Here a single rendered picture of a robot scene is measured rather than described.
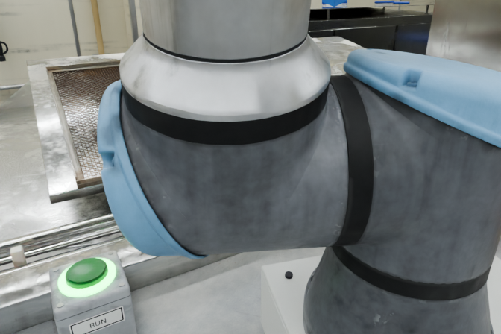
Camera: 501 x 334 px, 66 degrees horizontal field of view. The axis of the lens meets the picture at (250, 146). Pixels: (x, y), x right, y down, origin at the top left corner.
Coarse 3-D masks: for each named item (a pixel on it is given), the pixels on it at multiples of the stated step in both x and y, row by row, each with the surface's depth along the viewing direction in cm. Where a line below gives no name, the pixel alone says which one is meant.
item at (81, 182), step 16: (80, 64) 98; (96, 64) 100; (112, 64) 102; (48, 80) 91; (64, 80) 92; (96, 80) 94; (112, 80) 94; (64, 96) 85; (80, 96) 85; (96, 96) 86; (64, 112) 79; (64, 128) 73; (80, 128) 74; (96, 144) 70; (80, 176) 61; (96, 176) 60
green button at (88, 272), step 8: (80, 264) 40; (88, 264) 40; (96, 264) 40; (104, 264) 40; (72, 272) 39; (80, 272) 39; (88, 272) 39; (96, 272) 39; (104, 272) 39; (72, 280) 38; (80, 280) 38; (88, 280) 38; (96, 280) 38; (80, 288) 38
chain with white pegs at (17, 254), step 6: (108, 240) 55; (18, 246) 49; (12, 252) 48; (18, 252) 48; (66, 252) 52; (12, 258) 48; (18, 258) 48; (24, 258) 48; (18, 264) 48; (24, 264) 49
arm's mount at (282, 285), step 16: (320, 256) 42; (496, 256) 42; (272, 272) 40; (288, 272) 40; (304, 272) 40; (496, 272) 40; (272, 288) 38; (288, 288) 38; (304, 288) 38; (496, 288) 38; (272, 304) 38; (288, 304) 36; (496, 304) 36; (272, 320) 38; (288, 320) 34; (496, 320) 34
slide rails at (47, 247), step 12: (96, 228) 56; (108, 228) 56; (60, 240) 53; (72, 240) 53; (84, 240) 53; (24, 252) 51; (36, 252) 51; (48, 252) 51; (72, 252) 51; (0, 264) 49
